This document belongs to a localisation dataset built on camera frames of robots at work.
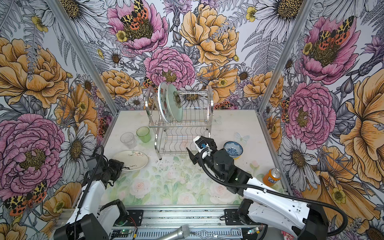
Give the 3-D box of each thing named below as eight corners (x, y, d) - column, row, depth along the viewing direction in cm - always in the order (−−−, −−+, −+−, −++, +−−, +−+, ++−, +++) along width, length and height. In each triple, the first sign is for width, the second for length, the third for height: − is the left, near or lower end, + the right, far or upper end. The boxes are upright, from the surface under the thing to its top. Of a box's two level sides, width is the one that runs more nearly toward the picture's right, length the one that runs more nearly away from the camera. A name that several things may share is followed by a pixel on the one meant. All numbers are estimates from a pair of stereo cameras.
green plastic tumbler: (139, 143, 105) (135, 135, 98) (142, 134, 110) (138, 125, 103) (151, 143, 105) (148, 135, 98) (153, 134, 110) (150, 125, 103)
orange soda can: (261, 185, 87) (269, 176, 78) (263, 175, 91) (270, 166, 82) (271, 189, 86) (281, 180, 77) (272, 179, 90) (281, 170, 80)
